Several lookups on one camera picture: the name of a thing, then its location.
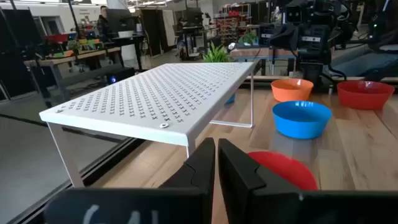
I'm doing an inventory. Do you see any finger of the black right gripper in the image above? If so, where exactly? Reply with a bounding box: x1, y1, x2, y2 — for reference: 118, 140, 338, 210
284, 23, 299, 50
269, 26, 285, 49

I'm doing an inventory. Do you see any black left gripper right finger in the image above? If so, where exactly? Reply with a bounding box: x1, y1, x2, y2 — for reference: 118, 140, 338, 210
217, 138, 398, 224

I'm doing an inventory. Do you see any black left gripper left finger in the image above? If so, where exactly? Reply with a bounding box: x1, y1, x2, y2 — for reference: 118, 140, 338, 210
44, 137, 216, 224

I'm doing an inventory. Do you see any red plastic mini bowl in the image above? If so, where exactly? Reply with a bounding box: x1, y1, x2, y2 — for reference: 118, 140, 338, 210
336, 80, 396, 111
247, 151, 319, 191

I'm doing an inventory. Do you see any orange plastic mini bowl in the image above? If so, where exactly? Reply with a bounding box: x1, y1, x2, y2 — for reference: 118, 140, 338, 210
270, 78, 315, 103

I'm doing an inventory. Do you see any storage rack with bins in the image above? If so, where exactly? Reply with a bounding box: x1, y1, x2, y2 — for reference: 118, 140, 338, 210
216, 2, 253, 46

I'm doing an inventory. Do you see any person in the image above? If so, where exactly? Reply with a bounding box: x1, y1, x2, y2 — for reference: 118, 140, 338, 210
329, 0, 398, 78
95, 5, 113, 44

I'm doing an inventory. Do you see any green plant in white pot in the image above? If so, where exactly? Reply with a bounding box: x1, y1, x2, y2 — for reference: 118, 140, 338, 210
201, 41, 233, 63

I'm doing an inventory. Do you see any white perforated metal shelf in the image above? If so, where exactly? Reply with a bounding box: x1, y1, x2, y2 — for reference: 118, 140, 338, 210
39, 62, 257, 189

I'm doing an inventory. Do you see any dark cabinet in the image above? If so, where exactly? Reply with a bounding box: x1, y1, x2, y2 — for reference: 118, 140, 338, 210
140, 7, 177, 57

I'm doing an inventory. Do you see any black computer tower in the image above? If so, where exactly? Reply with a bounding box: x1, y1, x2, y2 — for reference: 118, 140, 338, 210
104, 67, 137, 85

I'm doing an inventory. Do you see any white bin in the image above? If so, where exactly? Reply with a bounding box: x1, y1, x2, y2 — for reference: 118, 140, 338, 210
120, 43, 137, 63

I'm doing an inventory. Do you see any black computer monitor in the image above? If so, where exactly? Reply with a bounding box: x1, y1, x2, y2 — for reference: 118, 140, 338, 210
106, 8, 137, 34

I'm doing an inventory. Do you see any long wooden workbench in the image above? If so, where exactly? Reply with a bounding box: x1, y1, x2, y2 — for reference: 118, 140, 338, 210
24, 46, 122, 103

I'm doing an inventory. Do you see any red storage bin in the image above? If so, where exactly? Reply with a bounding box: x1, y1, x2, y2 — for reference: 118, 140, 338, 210
45, 33, 70, 44

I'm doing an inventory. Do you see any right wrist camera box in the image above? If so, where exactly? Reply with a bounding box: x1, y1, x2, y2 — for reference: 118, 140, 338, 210
285, 4, 305, 24

